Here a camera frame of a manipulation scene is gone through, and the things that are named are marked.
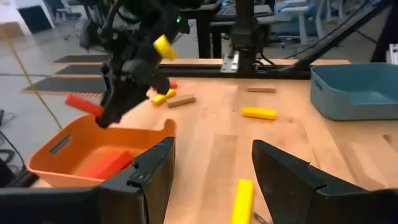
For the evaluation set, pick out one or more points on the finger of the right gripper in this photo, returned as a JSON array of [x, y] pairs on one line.
[[109, 105], [132, 101]]

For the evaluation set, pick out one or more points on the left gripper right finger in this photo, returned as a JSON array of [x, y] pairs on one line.
[[295, 193]]

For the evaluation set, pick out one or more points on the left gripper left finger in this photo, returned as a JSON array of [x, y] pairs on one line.
[[124, 205]]

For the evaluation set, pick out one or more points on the yellow wooden block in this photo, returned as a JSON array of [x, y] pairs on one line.
[[158, 100], [259, 113], [242, 202]]

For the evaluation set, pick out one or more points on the red wooden block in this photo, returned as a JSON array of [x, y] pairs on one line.
[[173, 84], [109, 165], [82, 104]]

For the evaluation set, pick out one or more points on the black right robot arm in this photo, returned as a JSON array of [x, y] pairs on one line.
[[146, 15]]

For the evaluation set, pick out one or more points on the orange plastic bin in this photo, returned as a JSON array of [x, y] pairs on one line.
[[77, 137]]

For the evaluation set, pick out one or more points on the black floor mat striped edge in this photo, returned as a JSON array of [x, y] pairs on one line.
[[81, 69], [81, 58], [62, 84]]

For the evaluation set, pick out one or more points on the plain wooden block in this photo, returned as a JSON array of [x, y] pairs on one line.
[[182, 101], [261, 89]]

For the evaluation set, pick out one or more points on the black desk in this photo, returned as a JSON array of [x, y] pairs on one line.
[[203, 18]]

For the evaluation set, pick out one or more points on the silver mounting plate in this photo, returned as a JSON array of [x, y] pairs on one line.
[[230, 62]]

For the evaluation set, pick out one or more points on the teal plastic bin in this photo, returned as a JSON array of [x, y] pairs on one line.
[[342, 105]]

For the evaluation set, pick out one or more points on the white cabinet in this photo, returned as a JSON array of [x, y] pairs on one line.
[[9, 12]]

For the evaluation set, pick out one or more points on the black diagonal support beam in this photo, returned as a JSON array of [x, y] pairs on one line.
[[335, 32]]

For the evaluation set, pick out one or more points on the white box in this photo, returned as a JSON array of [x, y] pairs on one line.
[[393, 54]]

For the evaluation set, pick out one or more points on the grey office chair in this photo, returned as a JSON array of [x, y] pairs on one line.
[[298, 18]]

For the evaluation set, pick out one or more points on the black aluminium table frame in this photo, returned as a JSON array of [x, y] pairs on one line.
[[192, 71]]

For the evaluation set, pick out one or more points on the black post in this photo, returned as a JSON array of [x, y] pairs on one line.
[[385, 31]]

